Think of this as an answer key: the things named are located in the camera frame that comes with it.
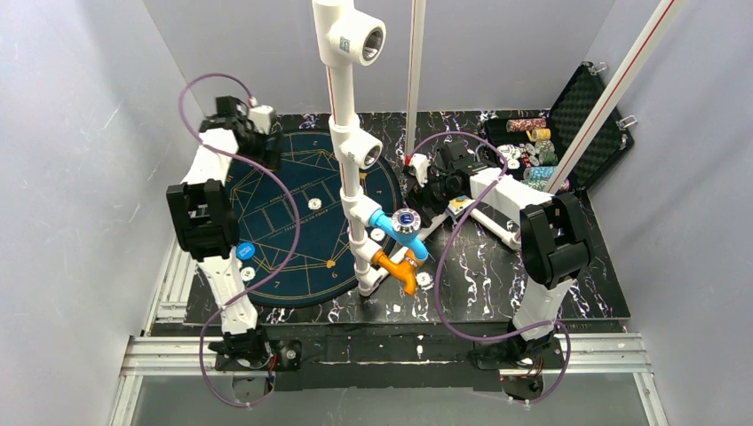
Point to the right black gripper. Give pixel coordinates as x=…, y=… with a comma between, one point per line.
x=433, y=178

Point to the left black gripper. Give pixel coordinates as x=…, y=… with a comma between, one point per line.
x=269, y=149

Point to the light blue 10 chip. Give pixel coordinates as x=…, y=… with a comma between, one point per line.
x=314, y=204

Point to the blue button chip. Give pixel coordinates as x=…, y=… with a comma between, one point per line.
x=245, y=251

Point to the grey white poker chip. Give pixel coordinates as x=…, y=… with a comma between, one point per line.
x=247, y=274

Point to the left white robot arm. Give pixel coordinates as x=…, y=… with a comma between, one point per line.
x=204, y=220

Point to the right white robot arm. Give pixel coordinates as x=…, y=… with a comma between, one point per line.
x=553, y=237

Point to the loose white chips pile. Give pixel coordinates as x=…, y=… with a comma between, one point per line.
x=518, y=157

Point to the blue pipe valve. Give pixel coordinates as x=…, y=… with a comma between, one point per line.
x=404, y=226

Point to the red chip row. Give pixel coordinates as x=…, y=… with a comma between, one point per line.
x=526, y=124

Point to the light blue chip row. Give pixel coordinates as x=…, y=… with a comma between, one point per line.
x=535, y=173

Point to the black chip case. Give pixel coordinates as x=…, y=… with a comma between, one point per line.
x=564, y=119

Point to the green pink chip row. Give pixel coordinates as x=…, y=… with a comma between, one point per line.
x=541, y=185

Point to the yellow chip stack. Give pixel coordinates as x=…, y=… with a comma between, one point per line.
x=540, y=134

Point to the green chip stack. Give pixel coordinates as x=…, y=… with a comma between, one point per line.
x=545, y=153

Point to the orange pipe valve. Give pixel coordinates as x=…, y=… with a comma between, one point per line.
x=404, y=271

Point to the dark blue 5 chip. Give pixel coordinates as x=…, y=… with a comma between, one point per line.
x=424, y=281

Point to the round blue poker mat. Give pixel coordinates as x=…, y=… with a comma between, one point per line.
x=310, y=249

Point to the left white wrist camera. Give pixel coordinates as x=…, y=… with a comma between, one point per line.
x=263, y=119

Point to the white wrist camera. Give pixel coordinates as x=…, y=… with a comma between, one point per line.
x=418, y=166
x=263, y=119

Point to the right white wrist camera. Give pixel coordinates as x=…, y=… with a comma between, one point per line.
x=418, y=166

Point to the white PVC pipe frame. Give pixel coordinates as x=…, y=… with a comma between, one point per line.
x=346, y=36

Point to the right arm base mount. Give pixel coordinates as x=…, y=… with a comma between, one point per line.
x=536, y=366

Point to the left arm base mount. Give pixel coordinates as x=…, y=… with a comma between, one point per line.
x=256, y=351

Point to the aluminium frame rail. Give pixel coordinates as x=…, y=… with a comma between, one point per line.
x=385, y=360

